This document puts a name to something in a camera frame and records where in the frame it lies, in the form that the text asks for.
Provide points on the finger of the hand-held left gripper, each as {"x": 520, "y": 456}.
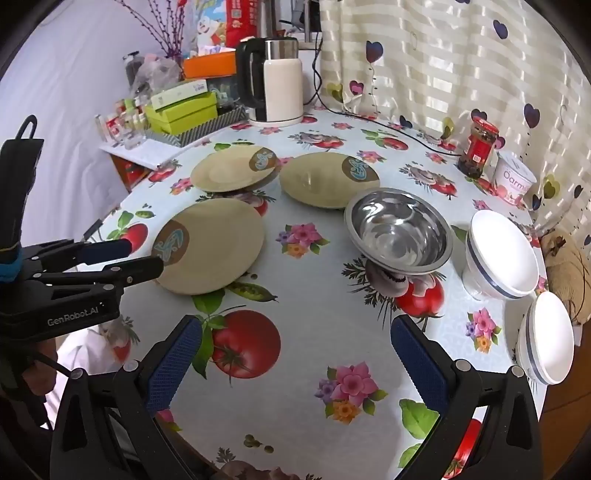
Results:
{"x": 106, "y": 249}
{"x": 134, "y": 273}

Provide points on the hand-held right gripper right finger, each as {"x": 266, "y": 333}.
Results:
{"x": 420, "y": 364}

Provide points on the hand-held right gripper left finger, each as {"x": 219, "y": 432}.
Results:
{"x": 173, "y": 364}

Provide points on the beige plate with brown patch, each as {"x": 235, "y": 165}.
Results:
{"x": 217, "y": 249}
{"x": 323, "y": 182}
{"x": 226, "y": 173}

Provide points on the white bowl with blue stripe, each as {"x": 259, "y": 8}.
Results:
{"x": 501, "y": 254}
{"x": 551, "y": 337}

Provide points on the stainless steel bowl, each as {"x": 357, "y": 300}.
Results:
{"x": 397, "y": 230}

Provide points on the person's left hand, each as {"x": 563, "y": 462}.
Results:
{"x": 41, "y": 369}

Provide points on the red printed box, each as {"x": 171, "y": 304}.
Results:
{"x": 134, "y": 174}

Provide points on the white paper sheet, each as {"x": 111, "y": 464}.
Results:
{"x": 138, "y": 152}

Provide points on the row of small bottles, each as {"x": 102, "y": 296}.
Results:
{"x": 122, "y": 124}

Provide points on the floral vegetable print tablecloth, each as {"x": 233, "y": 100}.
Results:
{"x": 314, "y": 295}

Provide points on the striped grey tray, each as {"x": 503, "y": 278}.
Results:
{"x": 203, "y": 129}

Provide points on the flat white and green box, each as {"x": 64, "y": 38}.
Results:
{"x": 178, "y": 94}

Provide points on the brown cushion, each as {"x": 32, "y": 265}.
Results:
{"x": 565, "y": 272}

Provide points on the dark small jar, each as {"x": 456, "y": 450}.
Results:
{"x": 133, "y": 69}

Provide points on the clear plastic bag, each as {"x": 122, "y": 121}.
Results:
{"x": 159, "y": 71}

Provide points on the white yogurt cup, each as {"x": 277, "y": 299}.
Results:
{"x": 513, "y": 180}

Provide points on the white kettle base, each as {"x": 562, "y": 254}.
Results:
{"x": 277, "y": 122}

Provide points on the orange box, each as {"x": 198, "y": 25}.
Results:
{"x": 207, "y": 67}

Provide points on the glass jar with red label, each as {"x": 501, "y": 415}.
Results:
{"x": 478, "y": 147}

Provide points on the purple flower branches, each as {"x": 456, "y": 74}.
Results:
{"x": 173, "y": 27}

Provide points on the cream and steel electric kettle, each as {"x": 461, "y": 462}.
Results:
{"x": 281, "y": 83}

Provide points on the colourful cartoon package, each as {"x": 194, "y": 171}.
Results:
{"x": 211, "y": 27}

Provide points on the red package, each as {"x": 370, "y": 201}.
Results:
{"x": 241, "y": 21}

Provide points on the cream curtain with heart print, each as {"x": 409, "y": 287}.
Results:
{"x": 438, "y": 69}

